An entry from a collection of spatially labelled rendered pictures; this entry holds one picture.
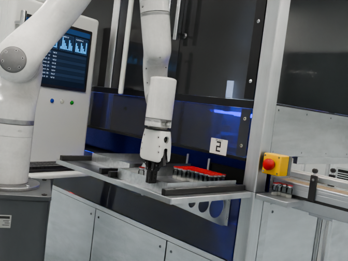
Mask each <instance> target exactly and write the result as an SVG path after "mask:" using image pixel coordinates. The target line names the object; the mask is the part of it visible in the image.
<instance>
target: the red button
mask: <svg viewBox="0 0 348 261"><path fill-rule="evenodd" d="M263 168H264V169H265V170H272V169H273V168H274V161H273V160H272V159H270V158H267V159H265V160H264V161H263Z"/></svg>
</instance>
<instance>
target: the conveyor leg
mask: <svg viewBox="0 0 348 261"><path fill-rule="evenodd" d="M309 215H310V216H314V217H317V218H318V225H317V232H316V239H315V246H314V253H313V261H328V254H329V247H330V240H331V233H332V226H333V222H334V221H336V220H333V219H329V218H327V217H323V216H320V215H316V214H313V213H309Z"/></svg>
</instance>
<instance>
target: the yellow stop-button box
mask: <svg viewBox="0 0 348 261"><path fill-rule="evenodd" d="M267 158H270V159H272V160H273V161H274V168H273V169H272V170H265V169H264V168H262V173H266V174H270V175H274V176H278V177H279V176H289V175H290V170H291V163H292V156H289V155H284V154H279V153H265V154H264V160H265V159H267Z"/></svg>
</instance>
